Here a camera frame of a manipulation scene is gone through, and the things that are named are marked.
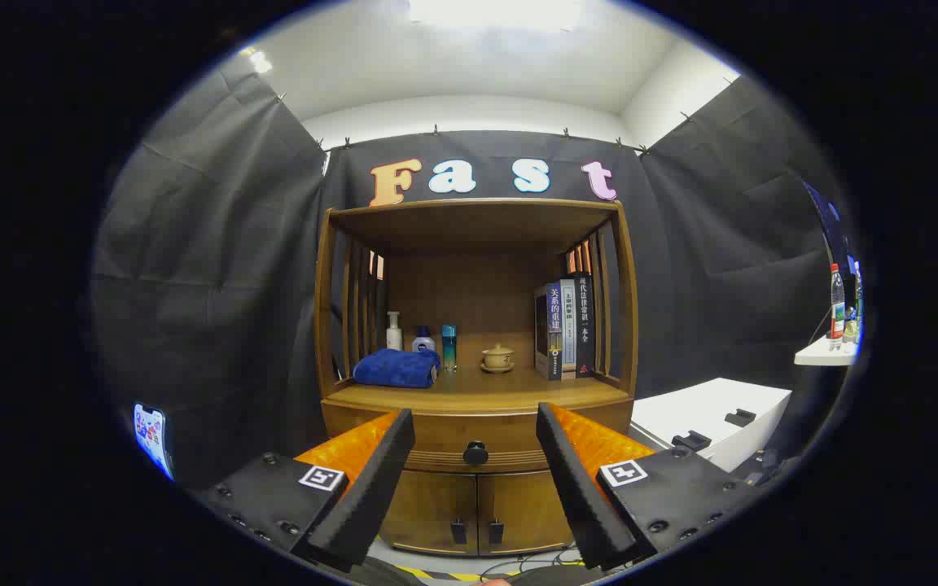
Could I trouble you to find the wooden drawer with black knob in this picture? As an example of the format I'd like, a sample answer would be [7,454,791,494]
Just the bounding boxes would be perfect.
[322,403,634,474]

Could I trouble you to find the smartphone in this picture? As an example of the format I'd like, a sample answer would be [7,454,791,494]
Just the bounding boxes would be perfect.
[133,403,175,481]

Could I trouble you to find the wooden countertop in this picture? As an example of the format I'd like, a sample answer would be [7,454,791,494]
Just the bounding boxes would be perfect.
[324,366,631,412]

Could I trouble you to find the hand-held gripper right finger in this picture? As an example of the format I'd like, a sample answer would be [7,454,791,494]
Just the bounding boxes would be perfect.
[536,402,763,571]

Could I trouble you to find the book with pale spine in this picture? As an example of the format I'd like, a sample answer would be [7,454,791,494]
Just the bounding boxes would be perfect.
[559,279,577,380]

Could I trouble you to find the yellow black floor tape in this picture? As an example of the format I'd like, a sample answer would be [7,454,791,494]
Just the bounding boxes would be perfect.
[394,562,584,582]

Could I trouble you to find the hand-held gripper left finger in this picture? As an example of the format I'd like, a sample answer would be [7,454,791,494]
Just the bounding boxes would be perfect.
[191,409,417,573]

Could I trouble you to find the black floor cables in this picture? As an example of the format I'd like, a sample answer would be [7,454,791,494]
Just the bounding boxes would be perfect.
[481,545,584,580]

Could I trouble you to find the book with blue spine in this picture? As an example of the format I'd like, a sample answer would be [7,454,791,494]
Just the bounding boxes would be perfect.
[534,282,563,382]

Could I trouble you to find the white box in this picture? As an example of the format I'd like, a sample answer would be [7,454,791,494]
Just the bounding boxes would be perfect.
[630,377,793,473]

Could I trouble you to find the folded blue towel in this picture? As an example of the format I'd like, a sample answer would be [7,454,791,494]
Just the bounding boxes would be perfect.
[353,348,441,389]

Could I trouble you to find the dark blue panel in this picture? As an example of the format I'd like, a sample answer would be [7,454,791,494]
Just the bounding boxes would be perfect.
[803,181,854,278]

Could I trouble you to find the book with black spine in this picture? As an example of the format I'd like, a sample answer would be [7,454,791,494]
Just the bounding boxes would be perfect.
[573,273,597,378]

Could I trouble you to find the wooden cabinet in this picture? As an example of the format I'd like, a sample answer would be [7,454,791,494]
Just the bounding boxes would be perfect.
[313,198,639,558]

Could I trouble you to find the small white table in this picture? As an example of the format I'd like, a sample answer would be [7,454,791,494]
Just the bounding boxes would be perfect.
[794,335,859,367]

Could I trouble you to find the wooden cabinet door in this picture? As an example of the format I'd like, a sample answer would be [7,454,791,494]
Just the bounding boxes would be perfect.
[379,470,479,556]
[477,470,574,556]

